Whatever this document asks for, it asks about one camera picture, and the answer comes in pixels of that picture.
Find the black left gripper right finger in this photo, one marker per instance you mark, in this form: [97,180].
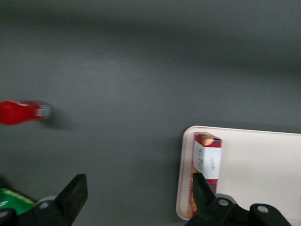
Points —
[207,197]

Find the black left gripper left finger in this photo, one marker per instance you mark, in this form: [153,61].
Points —
[70,200]

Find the red plaid cookie box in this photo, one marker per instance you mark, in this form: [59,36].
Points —
[211,160]

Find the pale pink plastic tray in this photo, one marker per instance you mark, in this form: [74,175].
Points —
[258,169]

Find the green chips bag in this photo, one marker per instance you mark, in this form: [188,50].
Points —
[14,200]

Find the red drink bottle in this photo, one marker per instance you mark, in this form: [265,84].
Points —
[21,113]

